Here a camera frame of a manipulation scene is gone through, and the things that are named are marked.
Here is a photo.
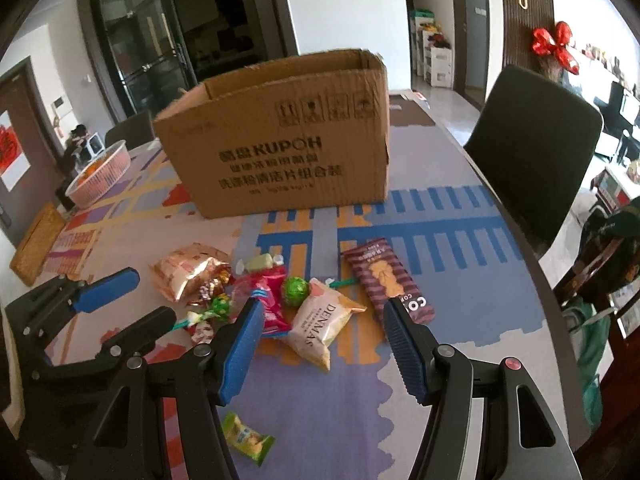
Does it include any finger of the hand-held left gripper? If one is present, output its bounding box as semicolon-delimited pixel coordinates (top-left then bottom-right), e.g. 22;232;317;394
96;307;179;369
5;267;141;341

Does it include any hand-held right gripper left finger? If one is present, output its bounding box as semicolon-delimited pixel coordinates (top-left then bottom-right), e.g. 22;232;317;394
65;298;266;480

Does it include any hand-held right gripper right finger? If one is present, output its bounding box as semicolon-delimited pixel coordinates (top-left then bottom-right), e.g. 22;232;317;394
382;298;583;480

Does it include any pink snack packet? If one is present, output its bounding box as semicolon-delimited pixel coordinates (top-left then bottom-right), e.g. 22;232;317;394
231;266;292;338

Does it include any orange snack bag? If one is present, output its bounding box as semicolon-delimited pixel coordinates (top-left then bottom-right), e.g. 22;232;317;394
150;242;232;304

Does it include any gold red candy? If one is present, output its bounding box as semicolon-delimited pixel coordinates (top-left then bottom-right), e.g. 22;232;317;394
187;267;236;306

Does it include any small green snack packet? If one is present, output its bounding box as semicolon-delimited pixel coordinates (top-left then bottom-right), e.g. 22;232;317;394
222;412;277;462

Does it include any beige snack packet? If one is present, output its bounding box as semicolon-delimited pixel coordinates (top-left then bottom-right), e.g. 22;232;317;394
286;277;368;373

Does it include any green foil lollipop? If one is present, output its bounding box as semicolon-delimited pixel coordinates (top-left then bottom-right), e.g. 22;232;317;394
281;275;358;309

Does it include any brown striped cookie packet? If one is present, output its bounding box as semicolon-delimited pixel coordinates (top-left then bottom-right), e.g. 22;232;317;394
341;237;436;325

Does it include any light green candy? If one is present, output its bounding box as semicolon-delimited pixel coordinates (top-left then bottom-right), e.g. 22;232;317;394
235;254;286;276

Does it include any brown cardboard box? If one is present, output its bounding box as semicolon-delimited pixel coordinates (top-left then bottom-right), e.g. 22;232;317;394
152;49;391;220

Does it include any woven wicker box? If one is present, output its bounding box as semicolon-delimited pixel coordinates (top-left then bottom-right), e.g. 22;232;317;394
10;201;67;285

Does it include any pink plastic basket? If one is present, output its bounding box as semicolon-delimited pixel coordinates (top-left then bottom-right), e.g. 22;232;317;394
65;140;132;209

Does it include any colourful patterned tablecloth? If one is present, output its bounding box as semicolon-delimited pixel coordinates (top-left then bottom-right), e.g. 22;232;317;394
15;92;556;480

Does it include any pile of oranges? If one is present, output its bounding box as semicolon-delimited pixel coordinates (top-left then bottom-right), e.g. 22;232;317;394
75;152;121;181

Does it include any small white appliance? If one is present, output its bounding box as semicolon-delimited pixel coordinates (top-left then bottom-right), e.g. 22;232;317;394
70;130;106;158

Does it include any dark grey chair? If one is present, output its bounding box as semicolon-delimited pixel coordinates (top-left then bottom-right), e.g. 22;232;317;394
104;109;157;151
462;64;605;256

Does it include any red and white door poster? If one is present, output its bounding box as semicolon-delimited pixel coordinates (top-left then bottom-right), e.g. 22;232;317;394
0;110;32;192

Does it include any green backpack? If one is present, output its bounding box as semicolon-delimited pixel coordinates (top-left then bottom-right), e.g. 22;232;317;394
562;295;613;428

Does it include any brown entrance door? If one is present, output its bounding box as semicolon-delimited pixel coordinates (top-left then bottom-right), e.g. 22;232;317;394
0;69;51;233

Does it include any wooden chair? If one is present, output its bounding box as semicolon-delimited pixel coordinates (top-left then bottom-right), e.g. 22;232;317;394
552;207;640;441

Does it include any dark green cloth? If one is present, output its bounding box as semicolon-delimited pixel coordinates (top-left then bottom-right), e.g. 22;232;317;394
582;207;640;301

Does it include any black framed glass door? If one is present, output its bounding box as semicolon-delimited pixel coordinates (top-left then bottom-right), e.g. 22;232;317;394
77;0;201;123

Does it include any white shelf rack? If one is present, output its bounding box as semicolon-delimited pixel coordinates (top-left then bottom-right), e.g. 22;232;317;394
410;7;456;88

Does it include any red bow balloon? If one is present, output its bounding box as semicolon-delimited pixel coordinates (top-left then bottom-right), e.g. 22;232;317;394
531;21;582;73

